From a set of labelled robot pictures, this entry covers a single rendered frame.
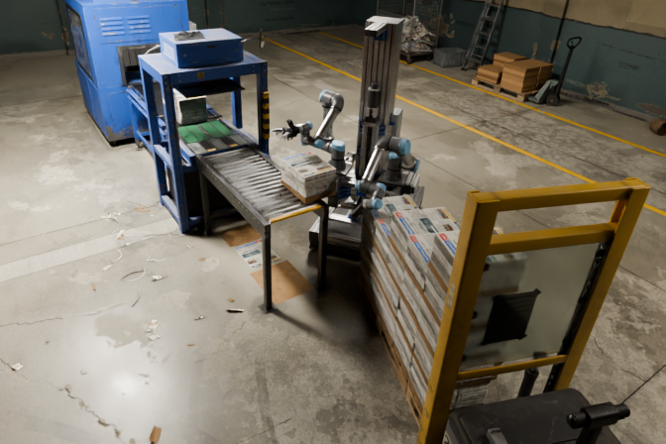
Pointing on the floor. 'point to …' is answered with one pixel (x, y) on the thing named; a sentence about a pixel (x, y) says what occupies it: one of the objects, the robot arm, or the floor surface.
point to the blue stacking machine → (119, 44)
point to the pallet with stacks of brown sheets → (513, 75)
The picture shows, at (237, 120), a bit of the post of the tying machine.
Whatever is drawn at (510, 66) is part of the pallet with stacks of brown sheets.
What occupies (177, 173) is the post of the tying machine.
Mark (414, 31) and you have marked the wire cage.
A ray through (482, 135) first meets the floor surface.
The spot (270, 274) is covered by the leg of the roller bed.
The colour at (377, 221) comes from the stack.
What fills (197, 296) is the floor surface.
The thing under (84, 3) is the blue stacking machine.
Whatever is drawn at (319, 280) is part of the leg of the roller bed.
